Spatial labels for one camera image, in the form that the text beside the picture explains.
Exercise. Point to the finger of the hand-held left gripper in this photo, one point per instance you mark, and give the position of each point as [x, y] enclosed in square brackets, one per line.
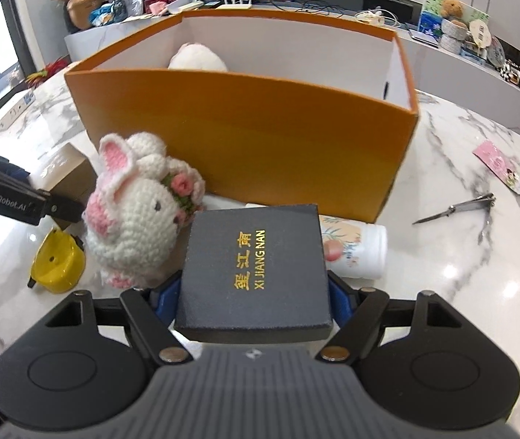
[65, 211]

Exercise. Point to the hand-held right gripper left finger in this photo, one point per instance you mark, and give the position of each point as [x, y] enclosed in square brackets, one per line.
[166, 297]

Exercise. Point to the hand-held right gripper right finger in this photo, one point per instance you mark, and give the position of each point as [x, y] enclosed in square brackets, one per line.
[341, 304]

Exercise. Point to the white crochet bunny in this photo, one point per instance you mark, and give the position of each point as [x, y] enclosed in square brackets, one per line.
[141, 210]

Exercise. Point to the dark grey gift box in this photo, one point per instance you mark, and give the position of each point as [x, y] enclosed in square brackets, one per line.
[255, 274]

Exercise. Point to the orange cardboard box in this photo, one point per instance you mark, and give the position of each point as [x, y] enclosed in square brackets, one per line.
[264, 146]

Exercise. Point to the white black cow plush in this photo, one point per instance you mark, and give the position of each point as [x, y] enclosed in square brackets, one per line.
[198, 57]

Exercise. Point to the small brown box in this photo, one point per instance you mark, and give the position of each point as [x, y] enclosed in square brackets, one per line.
[70, 169]

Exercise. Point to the yellow plastic toy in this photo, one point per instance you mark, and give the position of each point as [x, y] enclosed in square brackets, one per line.
[61, 265]

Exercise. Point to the white tube with peach print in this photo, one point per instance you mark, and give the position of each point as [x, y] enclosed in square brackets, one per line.
[365, 251]

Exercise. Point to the small white box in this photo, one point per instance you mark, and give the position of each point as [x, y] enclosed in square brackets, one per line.
[13, 112]

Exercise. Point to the red green artificial flower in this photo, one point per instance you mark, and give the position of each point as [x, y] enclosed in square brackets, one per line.
[49, 71]

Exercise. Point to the blue snack bag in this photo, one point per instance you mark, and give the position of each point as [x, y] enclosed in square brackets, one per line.
[102, 14]

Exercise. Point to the golden vase with dried flowers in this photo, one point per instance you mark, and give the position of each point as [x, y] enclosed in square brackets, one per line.
[83, 9]

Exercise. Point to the pink card packet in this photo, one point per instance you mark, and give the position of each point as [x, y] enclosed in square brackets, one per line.
[500, 164]

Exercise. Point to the pink cloth item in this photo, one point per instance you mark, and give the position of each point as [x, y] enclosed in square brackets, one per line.
[157, 8]

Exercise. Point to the white tray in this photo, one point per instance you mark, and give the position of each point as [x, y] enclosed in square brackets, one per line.
[184, 2]

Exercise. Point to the black white checkered toy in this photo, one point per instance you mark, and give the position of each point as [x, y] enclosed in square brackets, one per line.
[512, 72]

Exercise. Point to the black soundbar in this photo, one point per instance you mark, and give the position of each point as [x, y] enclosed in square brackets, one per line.
[351, 0]

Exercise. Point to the brown teddy bear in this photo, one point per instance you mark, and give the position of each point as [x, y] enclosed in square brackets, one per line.
[453, 9]

